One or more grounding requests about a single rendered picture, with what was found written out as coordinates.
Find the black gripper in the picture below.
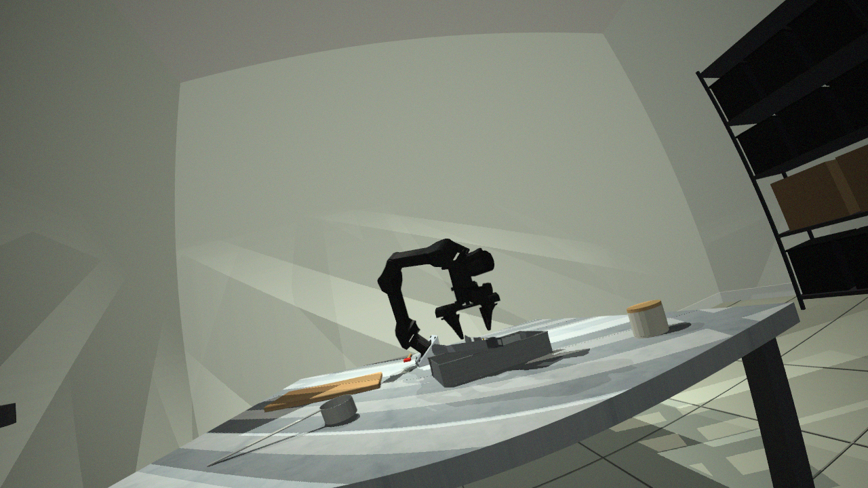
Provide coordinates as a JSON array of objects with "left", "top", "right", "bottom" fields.
[{"left": 435, "top": 279, "right": 500, "bottom": 339}]

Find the light wooden board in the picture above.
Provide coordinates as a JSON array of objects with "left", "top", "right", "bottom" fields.
[{"left": 264, "top": 372, "right": 382, "bottom": 412}]

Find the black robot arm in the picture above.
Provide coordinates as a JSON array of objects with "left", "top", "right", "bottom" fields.
[{"left": 378, "top": 239, "right": 494, "bottom": 357}]

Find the grey cylindrical canister with wooden lid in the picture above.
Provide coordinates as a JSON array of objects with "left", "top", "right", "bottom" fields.
[{"left": 627, "top": 300, "right": 669, "bottom": 339}]

